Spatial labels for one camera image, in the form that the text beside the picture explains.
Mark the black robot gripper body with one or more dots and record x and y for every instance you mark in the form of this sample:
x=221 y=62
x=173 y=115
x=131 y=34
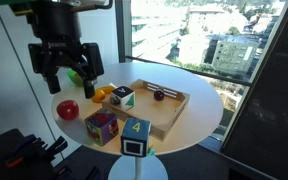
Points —
x=56 y=25

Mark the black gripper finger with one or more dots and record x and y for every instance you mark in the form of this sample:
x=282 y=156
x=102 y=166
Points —
x=89 y=88
x=53 y=84

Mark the colourful soft fabric cube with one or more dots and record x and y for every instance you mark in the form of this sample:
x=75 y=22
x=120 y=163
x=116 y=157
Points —
x=102 y=126

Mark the green plastic bowl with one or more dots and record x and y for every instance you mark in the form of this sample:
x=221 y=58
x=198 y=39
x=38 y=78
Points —
x=75 y=78

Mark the orange toy fruit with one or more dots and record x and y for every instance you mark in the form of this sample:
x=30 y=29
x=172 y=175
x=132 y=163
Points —
x=99 y=96

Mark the yellow toy banana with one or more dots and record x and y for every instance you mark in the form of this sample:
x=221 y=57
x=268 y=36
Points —
x=106 y=89

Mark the red toy apple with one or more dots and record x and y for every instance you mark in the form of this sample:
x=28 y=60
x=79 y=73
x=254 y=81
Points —
x=68 y=110

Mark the black white green soft cube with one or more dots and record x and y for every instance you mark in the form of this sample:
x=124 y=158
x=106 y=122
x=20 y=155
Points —
x=123 y=97

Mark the round white table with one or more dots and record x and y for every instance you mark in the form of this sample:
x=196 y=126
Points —
x=199 y=119

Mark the blue soft cube number four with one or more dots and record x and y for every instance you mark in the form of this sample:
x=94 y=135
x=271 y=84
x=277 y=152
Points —
x=135 y=137

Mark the dark red plum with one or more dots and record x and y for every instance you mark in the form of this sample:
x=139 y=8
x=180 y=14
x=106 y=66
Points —
x=159 y=95

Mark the wooden tray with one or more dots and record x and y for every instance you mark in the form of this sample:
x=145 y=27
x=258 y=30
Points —
x=162 y=114

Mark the black clamp tool pile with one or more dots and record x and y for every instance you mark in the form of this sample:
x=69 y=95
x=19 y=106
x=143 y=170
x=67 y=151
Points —
x=29 y=158

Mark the black monitor panel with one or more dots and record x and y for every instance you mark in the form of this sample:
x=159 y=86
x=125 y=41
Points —
x=259 y=138

